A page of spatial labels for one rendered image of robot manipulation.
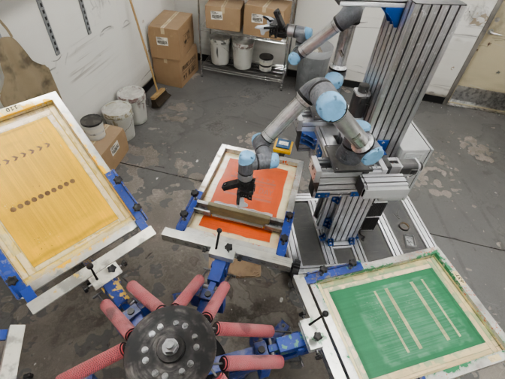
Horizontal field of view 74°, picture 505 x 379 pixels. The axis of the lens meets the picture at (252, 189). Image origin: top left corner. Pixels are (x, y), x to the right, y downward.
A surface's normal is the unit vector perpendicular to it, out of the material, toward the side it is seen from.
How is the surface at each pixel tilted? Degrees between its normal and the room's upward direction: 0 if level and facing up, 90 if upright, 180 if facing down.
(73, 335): 0
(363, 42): 90
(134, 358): 0
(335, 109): 84
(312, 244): 0
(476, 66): 90
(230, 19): 90
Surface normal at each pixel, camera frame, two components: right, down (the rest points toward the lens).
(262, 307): 0.06, -0.69
